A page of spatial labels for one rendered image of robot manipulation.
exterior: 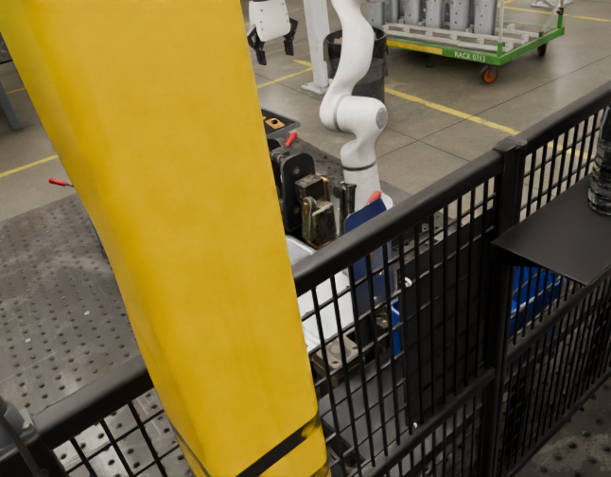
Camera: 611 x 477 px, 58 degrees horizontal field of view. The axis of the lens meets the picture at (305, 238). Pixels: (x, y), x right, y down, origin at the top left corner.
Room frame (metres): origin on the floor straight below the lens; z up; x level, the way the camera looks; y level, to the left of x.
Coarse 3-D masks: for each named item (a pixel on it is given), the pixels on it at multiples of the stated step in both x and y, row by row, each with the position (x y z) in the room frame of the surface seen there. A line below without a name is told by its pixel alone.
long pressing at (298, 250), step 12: (288, 240) 1.30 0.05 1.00; (300, 240) 1.28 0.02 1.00; (288, 252) 1.24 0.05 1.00; (300, 252) 1.23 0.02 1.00; (312, 252) 1.22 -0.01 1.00; (336, 276) 1.10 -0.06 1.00; (324, 288) 1.06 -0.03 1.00; (300, 300) 1.03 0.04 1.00; (312, 300) 1.02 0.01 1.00; (324, 300) 1.02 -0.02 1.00; (348, 300) 1.00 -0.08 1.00; (300, 312) 0.99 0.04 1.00; (324, 312) 0.97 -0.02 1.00; (348, 312) 0.96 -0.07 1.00; (312, 324) 0.94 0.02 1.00; (324, 324) 0.94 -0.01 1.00; (336, 324) 0.93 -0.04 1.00; (348, 324) 0.92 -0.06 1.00; (312, 336) 0.91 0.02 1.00; (324, 336) 0.90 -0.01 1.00
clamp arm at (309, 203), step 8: (304, 200) 1.34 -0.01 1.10; (312, 200) 1.32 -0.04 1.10; (304, 208) 1.32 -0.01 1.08; (312, 208) 1.31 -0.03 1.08; (304, 216) 1.33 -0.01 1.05; (304, 224) 1.33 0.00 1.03; (312, 224) 1.31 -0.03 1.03; (304, 232) 1.32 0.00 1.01; (312, 232) 1.31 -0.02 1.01; (312, 240) 1.30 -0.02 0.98
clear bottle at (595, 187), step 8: (608, 104) 0.62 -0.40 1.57; (608, 112) 0.61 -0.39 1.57; (608, 120) 0.60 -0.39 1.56; (600, 128) 0.62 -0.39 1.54; (608, 128) 0.60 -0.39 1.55; (600, 136) 0.61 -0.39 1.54; (608, 136) 0.60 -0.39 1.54; (600, 144) 0.61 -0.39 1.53; (608, 144) 0.60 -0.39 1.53; (600, 152) 0.61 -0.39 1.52; (608, 152) 0.60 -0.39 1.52; (600, 160) 0.61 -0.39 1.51; (608, 160) 0.59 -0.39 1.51; (592, 168) 0.62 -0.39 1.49; (600, 168) 0.60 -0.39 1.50; (608, 168) 0.59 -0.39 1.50; (592, 176) 0.62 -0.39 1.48; (600, 176) 0.60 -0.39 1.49; (608, 176) 0.59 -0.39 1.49; (592, 184) 0.61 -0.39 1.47; (600, 184) 0.60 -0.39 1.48; (608, 184) 0.59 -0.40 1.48; (592, 192) 0.61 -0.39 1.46; (600, 192) 0.60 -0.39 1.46; (608, 192) 0.59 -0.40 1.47; (592, 200) 0.61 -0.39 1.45; (600, 200) 0.59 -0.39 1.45; (608, 200) 0.59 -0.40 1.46; (600, 208) 0.59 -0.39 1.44; (608, 208) 0.58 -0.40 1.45
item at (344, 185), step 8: (344, 184) 1.19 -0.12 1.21; (352, 184) 1.18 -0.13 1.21; (336, 192) 1.16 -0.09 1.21; (344, 192) 1.17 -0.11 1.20; (352, 192) 1.17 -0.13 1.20; (344, 200) 1.19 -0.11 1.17; (352, 200) 1.17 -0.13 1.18; (344, 208) 1.18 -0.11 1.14; (352, 208) 1.16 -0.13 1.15; (344, 216) 1.18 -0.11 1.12
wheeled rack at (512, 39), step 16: (544, 0) 5.26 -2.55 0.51; (560, 0) 5.10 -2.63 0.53; (400, 16) 6.37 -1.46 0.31; (560, 16) 5.14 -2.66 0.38; (400, 32) 5.73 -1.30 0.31; (416, 32) 5.75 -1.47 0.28; (432, 32) 5.66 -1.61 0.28; (448, 32) 5.50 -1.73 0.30; (464, 32) 5.36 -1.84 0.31; (496, 32) 5.30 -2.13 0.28; (512, 32) 5.17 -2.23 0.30; (528, 32) 5.03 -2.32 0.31; (544, 32) 5.06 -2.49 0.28; (560, 32) 5.11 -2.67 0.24; (416, 48) 5.38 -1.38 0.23; (432, 48) 5.21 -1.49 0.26; (448, 48) 5.08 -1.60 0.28; (464, 48) 5.06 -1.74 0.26; (480, 48) 4.90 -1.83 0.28; (496, 48) 4.77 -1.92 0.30; (512, 48) 4.75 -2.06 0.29; (528, 48) 4.83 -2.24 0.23; (544, 48) 5.16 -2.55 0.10; (432, 64) 5.48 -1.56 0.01; (496, 64) 4.64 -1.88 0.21
